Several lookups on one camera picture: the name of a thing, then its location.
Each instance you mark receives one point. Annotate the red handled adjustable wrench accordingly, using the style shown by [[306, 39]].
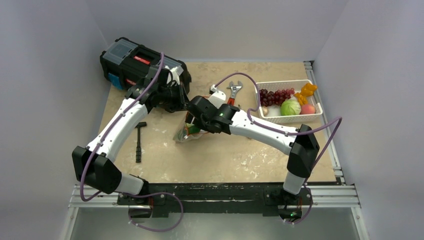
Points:
[[234, 88]]

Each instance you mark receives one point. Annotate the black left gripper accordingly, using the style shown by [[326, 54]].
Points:
[[182, 99]]

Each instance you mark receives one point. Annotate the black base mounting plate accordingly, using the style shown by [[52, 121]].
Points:
[[266, 198]]

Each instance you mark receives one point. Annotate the brown toy mushroom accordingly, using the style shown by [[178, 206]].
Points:
[[265, 111]]

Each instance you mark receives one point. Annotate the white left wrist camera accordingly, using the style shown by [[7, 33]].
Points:
[[174, 74]]

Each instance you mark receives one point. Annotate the black plastic toolbox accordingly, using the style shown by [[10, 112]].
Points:
[[127, 64]]

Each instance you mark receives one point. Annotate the orange toy pepper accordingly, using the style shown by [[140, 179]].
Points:
[[306, 91]]

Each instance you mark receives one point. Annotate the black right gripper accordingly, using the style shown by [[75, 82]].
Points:
[[191, 120]]

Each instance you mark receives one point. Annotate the black hammer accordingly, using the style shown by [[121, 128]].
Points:
[[138, 152]]

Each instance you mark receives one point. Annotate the red toy peach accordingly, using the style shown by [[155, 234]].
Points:
[[307, 109]]

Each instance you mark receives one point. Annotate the clear zip top bag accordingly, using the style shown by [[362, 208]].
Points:
[[180, 135]]

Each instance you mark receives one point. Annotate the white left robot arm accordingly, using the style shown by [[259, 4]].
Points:
[[94, 163]]

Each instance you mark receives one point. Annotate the purple toy grapes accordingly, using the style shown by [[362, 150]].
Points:
[[270, 98]]

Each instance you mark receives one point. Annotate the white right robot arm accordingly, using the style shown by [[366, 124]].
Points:
[[299, 144]]

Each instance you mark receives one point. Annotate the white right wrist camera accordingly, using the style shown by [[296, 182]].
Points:
[[217, 97]]

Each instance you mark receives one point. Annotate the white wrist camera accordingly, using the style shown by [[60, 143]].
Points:
[[217, 97], [174, 74]]

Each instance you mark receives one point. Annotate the white plastic basket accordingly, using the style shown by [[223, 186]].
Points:
[[274, 111]]

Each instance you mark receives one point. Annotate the green toy cabbage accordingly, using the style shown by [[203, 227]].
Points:
[[290, 107]]

